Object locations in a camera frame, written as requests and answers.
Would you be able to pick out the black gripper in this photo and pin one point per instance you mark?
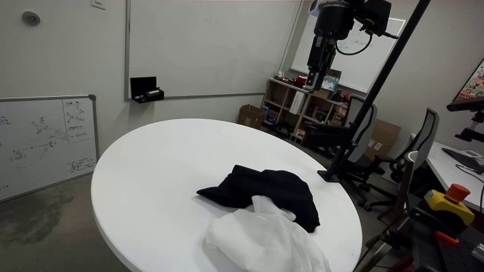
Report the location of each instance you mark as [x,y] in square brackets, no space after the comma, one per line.
[323,53]

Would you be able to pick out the black cloth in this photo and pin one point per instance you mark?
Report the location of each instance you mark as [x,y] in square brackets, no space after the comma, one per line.
[273,193]

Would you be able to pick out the white cloth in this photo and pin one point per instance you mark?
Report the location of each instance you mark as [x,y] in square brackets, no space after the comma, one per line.
[263,242]

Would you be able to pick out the red item on shelf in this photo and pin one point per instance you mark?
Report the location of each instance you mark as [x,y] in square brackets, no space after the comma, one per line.
[303,80]

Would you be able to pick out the wooden shelf unit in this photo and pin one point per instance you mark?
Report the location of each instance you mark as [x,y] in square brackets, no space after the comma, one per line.
[282,100]

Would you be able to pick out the whiteboard with green writing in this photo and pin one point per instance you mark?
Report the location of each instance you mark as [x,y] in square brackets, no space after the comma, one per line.
[364,65]

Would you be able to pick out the small cardboard box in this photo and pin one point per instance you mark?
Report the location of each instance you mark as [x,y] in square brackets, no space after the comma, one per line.
[251,115]

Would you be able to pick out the black office chair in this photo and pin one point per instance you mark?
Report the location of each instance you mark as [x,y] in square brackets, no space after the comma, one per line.
[367,140]

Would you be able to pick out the flat cardboard box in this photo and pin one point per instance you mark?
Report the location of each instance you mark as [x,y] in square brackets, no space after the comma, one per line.
[384,137]

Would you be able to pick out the grey mesh office chair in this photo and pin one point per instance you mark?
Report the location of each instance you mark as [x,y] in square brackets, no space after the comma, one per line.
[426,136]

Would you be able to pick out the computer monitor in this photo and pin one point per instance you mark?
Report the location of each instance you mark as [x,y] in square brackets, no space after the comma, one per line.
[474,87]

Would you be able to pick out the white desk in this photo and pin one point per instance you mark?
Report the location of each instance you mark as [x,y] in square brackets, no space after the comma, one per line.
[447,171]

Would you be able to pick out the dark keyboard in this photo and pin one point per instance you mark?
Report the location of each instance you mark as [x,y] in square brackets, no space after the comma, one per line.
[467,157]

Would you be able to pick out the black box on whiteboard tray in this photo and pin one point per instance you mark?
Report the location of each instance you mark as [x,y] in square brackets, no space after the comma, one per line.
[145,87]

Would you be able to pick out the yellow emergency stop red button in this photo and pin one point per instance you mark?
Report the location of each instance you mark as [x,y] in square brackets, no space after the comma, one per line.
[449,204]

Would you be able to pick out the whiteboard with drawings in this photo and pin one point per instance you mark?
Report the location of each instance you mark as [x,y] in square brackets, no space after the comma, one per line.
[40,145]

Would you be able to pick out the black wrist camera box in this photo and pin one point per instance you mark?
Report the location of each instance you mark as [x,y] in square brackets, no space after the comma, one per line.
[376,15]

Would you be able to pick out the large wall whiteboard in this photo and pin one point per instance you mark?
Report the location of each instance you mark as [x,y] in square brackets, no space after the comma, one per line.
[213,45]

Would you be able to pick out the grey metal post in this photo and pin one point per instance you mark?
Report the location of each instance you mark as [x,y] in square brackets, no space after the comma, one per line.
[409,181]

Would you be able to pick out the black monitor mount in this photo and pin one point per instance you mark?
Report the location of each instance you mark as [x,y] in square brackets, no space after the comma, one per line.
[471,131]

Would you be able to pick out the round wall sensor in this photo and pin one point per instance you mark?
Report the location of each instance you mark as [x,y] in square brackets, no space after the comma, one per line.
[31,18]

